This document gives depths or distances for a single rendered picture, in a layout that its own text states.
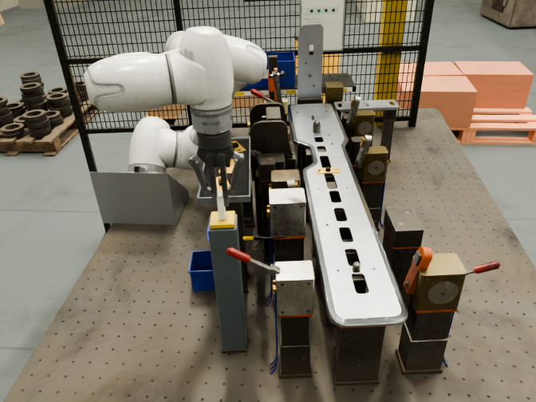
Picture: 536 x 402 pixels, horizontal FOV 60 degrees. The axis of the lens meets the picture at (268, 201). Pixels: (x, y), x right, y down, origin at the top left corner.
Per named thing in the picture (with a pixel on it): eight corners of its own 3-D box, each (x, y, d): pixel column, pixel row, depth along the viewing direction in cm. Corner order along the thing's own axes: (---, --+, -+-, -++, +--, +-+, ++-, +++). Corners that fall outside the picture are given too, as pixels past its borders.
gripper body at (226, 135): (192, 135, 100) (197, 174, 105) (232, 134, 100) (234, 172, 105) (195, 122, 106) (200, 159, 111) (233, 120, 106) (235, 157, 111)
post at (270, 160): (277, 260, 171) (274, 163, 150) (263, 261, 171) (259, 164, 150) (277, 252, 176) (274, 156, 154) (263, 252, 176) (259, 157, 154)
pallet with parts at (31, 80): (-37, 155, 414) (-57, 108, 391) (35, 105, 516) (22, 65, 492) (53, 158, 405) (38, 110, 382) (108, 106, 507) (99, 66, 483)
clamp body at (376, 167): (387, 232, 184) (397, 153, 166) (356, 234, 184) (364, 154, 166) (383, 222, 190) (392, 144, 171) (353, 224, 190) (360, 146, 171)
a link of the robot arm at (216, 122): (231, 110, 96) (233, 136, 99) (233, 95, 104) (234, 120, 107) (187, 112, 96) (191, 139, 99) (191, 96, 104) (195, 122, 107)
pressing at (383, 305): (423, 324, 107) (424, 319, 106) (325, 328, 106) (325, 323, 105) (333, 104, 223) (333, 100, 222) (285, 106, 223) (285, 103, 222)
